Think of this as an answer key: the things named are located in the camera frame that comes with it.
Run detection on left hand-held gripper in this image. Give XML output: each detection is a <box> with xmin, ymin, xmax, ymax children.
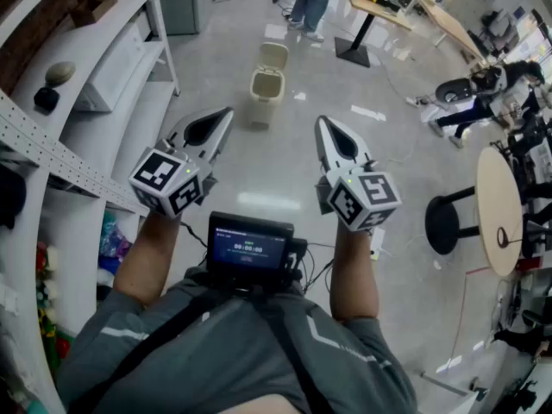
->
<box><xmin>128</xmin><ymin>107</ymin><xmax>235</xmax><ymax>220</ymax></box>

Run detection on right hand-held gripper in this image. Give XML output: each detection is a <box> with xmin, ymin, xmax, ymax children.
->
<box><xmin>314</xmin><ymin>116</ymin><xmax>403</xmax><ymax>233</ymax></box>

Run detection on beige lidded trash bin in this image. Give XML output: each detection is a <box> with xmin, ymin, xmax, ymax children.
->
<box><xmin>248</xmin><ymin>67</ymin><xmax>285</xmax><ymax>131</ymax></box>

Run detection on cream plastic container lid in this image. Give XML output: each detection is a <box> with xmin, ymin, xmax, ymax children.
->
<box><xmin>259</xmin><ymin>41</ymin><xmax>290</xmax><ymax>73</ymax></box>

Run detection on person's right forearm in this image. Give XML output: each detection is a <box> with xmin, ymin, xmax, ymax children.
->
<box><xmin>329</xmin><ymin>222</ymin><xmax>380</xmax><ymax>323</ymax></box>

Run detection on person's left forearm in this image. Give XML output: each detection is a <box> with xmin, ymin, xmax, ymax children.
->
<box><xmin>112</xmin><ymin>209</ymin><xmax>182</xmax><ymax>308</ymax></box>

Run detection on white power adapter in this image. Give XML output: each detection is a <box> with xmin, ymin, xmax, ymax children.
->
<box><xmin>369</xmin><ymin>226</ymin><xmax>387</xmax><ymax>261</ymax></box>

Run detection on white rectangular box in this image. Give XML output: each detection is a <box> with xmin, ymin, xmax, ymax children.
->
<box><xmin>72</xmin><ymin>22</ymin><xmax>146</xmax><ymax>114</ymax></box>

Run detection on black chest-mounted monitor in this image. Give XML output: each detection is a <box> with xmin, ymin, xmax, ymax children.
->
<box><xmin>205</xmin><ymin>210</ymin><xmax>310</xmax><ymax>291</ymax></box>

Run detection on pale metal cabinet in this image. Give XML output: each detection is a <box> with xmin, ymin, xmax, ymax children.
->
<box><xmin>154</xmin><ymin>0</ymin><xmax>213</xmax><ymax>37</ymax></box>

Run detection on black stool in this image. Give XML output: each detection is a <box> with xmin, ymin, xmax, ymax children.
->
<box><xmin>424</xmin><ymin>185</ymin><xmax>482</xmax><ymax>256</ymax></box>

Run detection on black round chair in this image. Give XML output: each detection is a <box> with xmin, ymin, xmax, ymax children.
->
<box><xmin>435</xmin><ymin>78</ymin><xmax>475</xmax><ymax>103</ymax></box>

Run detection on blue patterned bag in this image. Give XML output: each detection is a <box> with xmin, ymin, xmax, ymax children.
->
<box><xmin>98</xmin><ymin>211</ymin><xmax>133</xmax><ymax>275</ymax></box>

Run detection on grey oval case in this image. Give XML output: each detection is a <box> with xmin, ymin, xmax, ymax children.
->
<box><xmin>44</xmin><ymin>60</ymin><xmax>77</xmax><ymax>88</ymax></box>

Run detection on black round case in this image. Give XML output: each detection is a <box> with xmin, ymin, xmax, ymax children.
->
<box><xmin>33</xmin><ymin>86</ymin><xmax>61</xmax><ymax>112</ymax></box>

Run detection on brown wooden box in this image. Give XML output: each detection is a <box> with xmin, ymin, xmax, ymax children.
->
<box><xmin>70</xmin><ymin>0</ymin><xmax>119</xmax><ymax>28</ymax></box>

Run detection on long wooden table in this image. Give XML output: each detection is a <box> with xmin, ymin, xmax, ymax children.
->
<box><xmin>416</xmin><ymin>0</ymin><xmax>488</xmax><ymax>64</ymax></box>

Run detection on round wooden table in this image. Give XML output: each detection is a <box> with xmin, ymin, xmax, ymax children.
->
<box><xmin>474</xmin><ymin>147</ymin><xmax>525</xmax><ymax>278</ymax></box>

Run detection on white metal shelf unit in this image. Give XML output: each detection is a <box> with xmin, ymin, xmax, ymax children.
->
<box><xmin>0</xmin><ymin>0</ymin><xmax>182</xmax><ymax>414</ymax></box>

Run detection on grey office chair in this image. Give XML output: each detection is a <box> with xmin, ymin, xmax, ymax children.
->
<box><xmin>478</xmin><ymin>9</ymin><xmax>521</xmax><ymax>55</ymax></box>

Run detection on black fabric item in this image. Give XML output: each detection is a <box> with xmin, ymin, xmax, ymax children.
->
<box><xmin>0</xmin><ymin>166</ymin><xmax>28</xmax><ymax>230</ymax></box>

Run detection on person's grey shirt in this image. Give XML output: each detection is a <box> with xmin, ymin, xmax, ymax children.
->
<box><xmin>55</xmin><ymin>265</ymin><xmax>419</xmax><ymax>414</ymax></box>

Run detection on pile of colourful toys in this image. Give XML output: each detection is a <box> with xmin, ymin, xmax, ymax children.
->
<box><xmin>34</xmin><ymin>241</ymin><xmax>74</xmax><ymax>374</ymax></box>

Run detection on wooden table with black pedestal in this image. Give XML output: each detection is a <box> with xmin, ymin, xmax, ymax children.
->
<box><xmin>335</xmin><ymin>0</ymin><xmax>417</xmax><ymax>69</ymax></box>

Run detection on black harness strap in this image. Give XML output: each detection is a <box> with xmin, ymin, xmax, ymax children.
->
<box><xmin>68</xmin><ymin>285</ymin><xmax>340</xmax><ymax>414</ymax></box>

